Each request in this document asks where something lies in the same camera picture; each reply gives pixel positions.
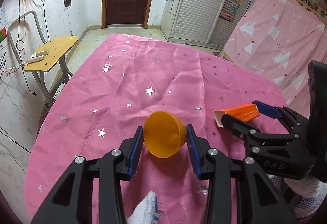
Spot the yellow wooden chair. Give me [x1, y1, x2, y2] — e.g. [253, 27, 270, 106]
[7, 11, 79, 108]

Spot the colourful wall chart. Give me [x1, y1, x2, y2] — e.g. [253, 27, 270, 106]
[219, 0, 242, 22]

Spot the right white gloved hand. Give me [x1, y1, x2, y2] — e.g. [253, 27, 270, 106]
[268, 175, 326, 223]

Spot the white gloved hand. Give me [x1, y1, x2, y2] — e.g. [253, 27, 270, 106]
[126, 191, 159, 224]

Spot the pink star bed sheet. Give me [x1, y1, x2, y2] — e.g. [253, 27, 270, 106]
[24, 34, 286, 223]

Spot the orange cardboard box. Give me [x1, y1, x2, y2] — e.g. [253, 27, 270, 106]
[213, 104, 260, 127]

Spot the pink tree pattern curtain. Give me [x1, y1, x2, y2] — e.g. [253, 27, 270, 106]
[223, 0, 326, 117]

